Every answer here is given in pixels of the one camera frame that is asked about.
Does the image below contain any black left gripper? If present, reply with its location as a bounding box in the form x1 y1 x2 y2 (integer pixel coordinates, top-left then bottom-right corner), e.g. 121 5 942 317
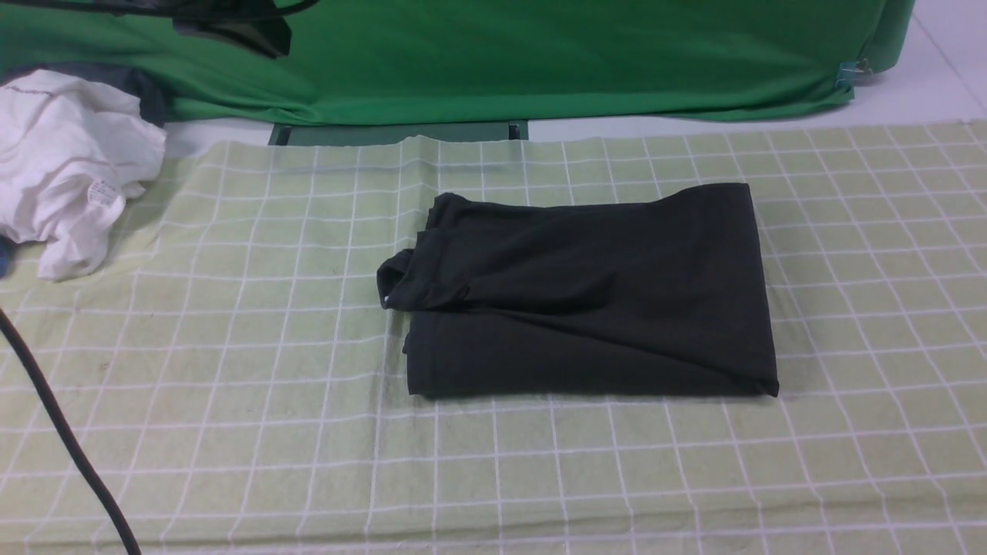
172 1 292 59

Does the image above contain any dark gray long-sleeve top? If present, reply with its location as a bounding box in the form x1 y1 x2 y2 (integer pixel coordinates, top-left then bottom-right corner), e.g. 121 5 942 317
376 183 780 399

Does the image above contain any green backdrop cloth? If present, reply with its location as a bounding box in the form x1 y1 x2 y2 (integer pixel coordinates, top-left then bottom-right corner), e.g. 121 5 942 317
1 1 914 126

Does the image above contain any white crumpled shirt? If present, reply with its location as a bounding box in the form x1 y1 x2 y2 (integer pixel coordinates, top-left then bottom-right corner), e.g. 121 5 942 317
1 69 167 281

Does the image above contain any green checkered table cloth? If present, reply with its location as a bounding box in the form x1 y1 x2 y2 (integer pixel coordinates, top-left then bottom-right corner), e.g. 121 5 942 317
2 122 986 554

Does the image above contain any teal binder clip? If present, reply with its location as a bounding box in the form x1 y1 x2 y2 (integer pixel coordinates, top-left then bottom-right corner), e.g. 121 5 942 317
834 59 874 90

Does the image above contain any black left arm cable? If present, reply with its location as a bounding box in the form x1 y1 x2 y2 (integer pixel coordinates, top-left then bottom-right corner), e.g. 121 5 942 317
0 0 321 555

